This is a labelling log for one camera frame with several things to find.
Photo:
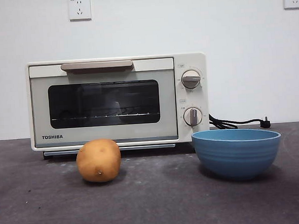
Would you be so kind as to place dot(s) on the oven timer knob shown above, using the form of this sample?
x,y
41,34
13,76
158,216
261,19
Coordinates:
x,y
193,117

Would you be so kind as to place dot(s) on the cream Toshiba toaster oven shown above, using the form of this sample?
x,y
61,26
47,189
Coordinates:
x,y
187,59

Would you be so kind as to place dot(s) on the glass oven door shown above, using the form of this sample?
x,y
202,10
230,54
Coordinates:
x,y
40,111

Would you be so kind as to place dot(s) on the oven crumb tray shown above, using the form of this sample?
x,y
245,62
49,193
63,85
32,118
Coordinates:
x,y
146,147

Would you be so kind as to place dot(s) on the blue ribbed bowl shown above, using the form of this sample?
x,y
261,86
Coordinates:
x,y
236,160

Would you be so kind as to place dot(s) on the oven temperature knob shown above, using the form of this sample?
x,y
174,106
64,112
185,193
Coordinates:
x,y
191,79

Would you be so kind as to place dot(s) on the brown potato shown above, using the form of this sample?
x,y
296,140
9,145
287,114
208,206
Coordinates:
x,y
99,160

